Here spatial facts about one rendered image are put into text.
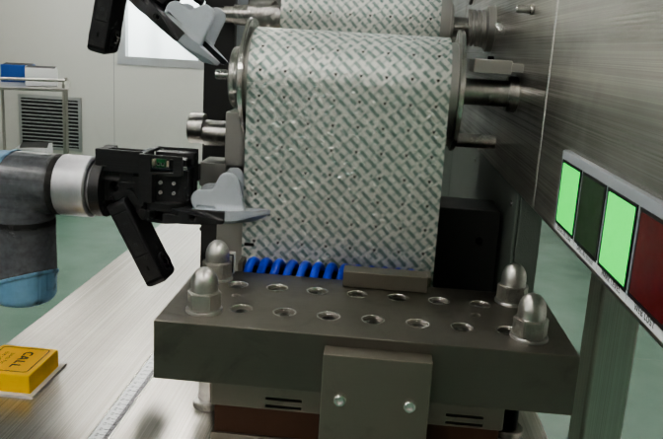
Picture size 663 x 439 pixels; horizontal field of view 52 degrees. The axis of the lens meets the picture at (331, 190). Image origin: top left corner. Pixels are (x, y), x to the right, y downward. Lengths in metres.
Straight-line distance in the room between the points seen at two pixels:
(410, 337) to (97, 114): 6.39
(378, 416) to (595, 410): 0.50
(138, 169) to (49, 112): 6.29
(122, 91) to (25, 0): 1.21
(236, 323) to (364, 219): 0.23
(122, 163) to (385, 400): 0.42
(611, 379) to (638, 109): 0.66
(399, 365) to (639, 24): 0.35
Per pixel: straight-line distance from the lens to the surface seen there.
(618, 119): 0.52
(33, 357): 0.88
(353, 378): 0.65
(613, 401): 1.10
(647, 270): 0.43
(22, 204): 0.90
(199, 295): 0.69
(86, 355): 0.93
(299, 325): 0.67
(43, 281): 0.93
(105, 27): 0.93
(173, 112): 6.69
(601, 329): 1.05
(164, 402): 0.81
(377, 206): 0.82
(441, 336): 0.67
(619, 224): 0.47
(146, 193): 0.83
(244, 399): 0.71
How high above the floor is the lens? 1.29
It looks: 12 degrees down
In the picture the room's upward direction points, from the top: 3 degrees clockwise
